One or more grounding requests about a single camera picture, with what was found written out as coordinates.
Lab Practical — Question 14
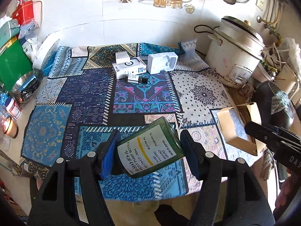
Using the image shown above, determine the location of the brown cardboard box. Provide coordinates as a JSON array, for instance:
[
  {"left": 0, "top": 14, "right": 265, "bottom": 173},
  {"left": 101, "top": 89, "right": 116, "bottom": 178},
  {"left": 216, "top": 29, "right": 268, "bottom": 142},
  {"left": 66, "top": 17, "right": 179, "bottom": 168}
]
[{"left": 216, "top": 102, "right": 265, "bottom": 156}]

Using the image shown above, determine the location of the green pump bottle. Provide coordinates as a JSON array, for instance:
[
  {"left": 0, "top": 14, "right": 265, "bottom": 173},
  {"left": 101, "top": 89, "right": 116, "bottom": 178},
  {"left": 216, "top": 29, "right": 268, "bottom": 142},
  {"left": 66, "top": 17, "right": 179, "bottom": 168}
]
[{"left": 115, "top": 117, "right": 184, "bottom": 179}]

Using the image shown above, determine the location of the person's right hand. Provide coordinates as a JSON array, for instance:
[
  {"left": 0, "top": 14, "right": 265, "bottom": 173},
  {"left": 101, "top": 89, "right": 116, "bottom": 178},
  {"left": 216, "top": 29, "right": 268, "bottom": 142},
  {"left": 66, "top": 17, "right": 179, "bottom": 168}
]
[{"left": 275, "top": 173, "right": 298, "bottom": 208}]

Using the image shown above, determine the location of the black pan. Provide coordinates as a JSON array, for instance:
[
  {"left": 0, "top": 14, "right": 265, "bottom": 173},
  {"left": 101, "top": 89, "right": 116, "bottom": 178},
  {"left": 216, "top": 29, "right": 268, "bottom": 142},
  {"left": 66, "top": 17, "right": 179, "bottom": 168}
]
[{"left": 252, "top": 81, "right": 294, "bottom": 130}]

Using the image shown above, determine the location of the patterned patchwork cloth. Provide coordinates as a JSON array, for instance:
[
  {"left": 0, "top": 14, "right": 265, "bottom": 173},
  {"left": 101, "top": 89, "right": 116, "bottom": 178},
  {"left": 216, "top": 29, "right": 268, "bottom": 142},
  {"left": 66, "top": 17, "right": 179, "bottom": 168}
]
[{"left": 20, "top": 38, "right": 259, "bottom": 202}]

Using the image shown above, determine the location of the lit candle jar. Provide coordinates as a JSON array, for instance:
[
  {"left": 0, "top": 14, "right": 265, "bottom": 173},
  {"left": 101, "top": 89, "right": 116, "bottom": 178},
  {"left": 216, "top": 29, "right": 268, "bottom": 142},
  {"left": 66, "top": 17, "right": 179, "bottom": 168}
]
[{"left": 1, "top": 116, "right": 19, "bottom": 139}]

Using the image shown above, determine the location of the white rice cooker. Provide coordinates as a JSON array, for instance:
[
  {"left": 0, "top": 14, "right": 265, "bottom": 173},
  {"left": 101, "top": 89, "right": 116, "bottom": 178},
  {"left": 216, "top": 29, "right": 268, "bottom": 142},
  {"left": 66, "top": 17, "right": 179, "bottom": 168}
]
[{"left": 205, "top": 16, "right": 265, "bottom": 88}]

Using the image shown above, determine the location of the small dark dropper bottle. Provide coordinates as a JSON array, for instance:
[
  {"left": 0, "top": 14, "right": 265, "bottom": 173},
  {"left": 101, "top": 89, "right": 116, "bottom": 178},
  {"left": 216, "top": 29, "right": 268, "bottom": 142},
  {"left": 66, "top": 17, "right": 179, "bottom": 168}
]
[{"left": 124, "top": 74, "right": 148, "bottom": 84}]

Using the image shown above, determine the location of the red label jar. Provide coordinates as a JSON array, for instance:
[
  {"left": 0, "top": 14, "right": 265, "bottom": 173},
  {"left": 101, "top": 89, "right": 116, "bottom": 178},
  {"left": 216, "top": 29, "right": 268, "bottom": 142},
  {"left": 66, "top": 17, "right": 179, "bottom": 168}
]
[{"left": 5, "top": 96, "right": 22, "bottom": 119}]

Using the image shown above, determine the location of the white printed product box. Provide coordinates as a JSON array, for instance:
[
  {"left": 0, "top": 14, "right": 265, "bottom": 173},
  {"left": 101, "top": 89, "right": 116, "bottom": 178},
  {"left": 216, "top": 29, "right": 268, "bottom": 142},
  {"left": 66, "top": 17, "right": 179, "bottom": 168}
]
[{"left": 112, "top": 57, "right": 147, "bottom": 80}]

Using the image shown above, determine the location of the brass faucet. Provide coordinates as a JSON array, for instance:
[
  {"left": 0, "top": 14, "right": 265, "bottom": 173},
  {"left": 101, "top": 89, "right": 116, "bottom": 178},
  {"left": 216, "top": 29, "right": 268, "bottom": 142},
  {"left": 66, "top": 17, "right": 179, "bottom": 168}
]
[{"left": 257, "top": 15, "right": 281, "bottom": 40}]

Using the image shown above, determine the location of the white plastic packaging tray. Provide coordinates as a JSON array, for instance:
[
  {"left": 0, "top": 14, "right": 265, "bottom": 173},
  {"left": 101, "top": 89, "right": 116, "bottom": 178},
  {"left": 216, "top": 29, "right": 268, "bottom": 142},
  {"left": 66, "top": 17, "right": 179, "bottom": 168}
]
[{"left": 147, "top": 52, "right": 178, "bottom": 75}]

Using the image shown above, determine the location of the small white box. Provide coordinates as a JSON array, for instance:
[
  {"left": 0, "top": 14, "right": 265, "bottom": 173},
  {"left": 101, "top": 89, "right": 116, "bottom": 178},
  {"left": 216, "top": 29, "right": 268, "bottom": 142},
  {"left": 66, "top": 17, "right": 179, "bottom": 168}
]
[{"left": 115, "top": 52, "right": 130, "bottom": 64}]

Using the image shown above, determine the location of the white round plate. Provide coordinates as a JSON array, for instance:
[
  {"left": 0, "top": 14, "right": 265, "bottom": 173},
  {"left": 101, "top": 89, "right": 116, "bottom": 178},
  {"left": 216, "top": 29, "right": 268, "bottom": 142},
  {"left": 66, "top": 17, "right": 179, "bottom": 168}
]
[{"left": 33, "top": 36, "right": 60, "bottom": 70}]

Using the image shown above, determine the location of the green box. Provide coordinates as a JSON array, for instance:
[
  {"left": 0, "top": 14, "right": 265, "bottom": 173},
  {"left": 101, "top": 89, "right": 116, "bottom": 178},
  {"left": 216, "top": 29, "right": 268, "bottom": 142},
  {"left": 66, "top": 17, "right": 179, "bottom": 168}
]
[{"left": 0, "top": 40, "right": 33, "bottom": 92}]

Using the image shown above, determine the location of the teal tissue box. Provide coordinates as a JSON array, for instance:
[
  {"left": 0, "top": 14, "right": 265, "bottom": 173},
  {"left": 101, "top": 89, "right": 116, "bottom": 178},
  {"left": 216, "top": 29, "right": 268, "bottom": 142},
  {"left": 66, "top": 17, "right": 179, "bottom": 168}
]
[{"left": 0, "top": 19, "right": 20, "bottom": 47}]

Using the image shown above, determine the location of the red carton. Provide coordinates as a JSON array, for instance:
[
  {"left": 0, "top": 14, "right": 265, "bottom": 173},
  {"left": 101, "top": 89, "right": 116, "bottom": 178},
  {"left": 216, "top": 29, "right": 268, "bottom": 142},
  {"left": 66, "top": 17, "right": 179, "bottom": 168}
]
[{"left": 12, "top": 0, "right": 43, "bottom": 26}]

